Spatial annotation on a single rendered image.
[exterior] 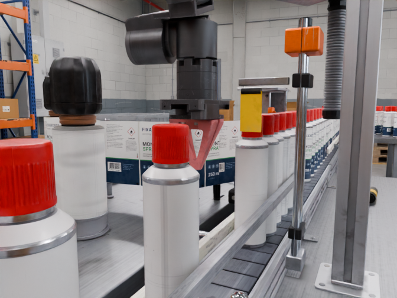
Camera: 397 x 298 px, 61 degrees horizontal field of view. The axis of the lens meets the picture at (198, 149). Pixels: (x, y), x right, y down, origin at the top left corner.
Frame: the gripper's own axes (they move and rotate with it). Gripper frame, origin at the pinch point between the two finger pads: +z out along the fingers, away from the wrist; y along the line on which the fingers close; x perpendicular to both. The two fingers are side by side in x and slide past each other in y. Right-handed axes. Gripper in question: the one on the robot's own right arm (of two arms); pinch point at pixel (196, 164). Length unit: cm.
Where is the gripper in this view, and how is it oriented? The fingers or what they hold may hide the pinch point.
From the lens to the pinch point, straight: 49.1
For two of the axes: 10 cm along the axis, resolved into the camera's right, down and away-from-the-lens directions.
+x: 9.0, 0.5, -4.2
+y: -4.3, 1.1, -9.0
